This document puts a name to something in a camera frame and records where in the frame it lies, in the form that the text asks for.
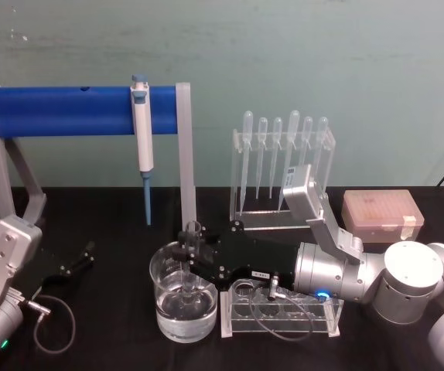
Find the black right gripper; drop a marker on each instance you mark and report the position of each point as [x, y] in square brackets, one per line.
[257, 257]

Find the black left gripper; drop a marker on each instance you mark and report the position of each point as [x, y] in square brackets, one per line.
[53, 272]

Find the clear glass test tube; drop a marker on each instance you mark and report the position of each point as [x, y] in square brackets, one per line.
[193, 232]

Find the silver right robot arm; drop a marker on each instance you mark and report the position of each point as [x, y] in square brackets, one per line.
[407, 286]

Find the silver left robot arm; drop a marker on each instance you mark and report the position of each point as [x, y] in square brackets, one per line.
[1, 247]

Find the glass beaker with water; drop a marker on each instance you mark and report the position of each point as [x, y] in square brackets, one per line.
[185, 320]

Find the clear acrylic dropper rack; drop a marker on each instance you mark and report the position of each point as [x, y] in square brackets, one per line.
[262, 221]

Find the black table cloth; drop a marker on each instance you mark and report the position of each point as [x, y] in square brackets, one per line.
[121, 348]

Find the white micropipette with blue tip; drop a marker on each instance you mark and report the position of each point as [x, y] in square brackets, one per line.
[144, 143]

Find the clear acrylic test tube rack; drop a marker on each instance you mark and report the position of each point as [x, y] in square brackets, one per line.
[284, 320]

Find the clear plastic transfer pipette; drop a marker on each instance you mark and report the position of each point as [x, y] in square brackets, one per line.
[294, 121]
[277, 127]
[247, 120]
[306, 127]
[262, 127]

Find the blue and grey pipette stand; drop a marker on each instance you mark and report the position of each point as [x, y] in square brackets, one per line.
[63, 112]

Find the translucent brown pipette tip box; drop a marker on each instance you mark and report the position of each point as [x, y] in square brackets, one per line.
[376, 216]

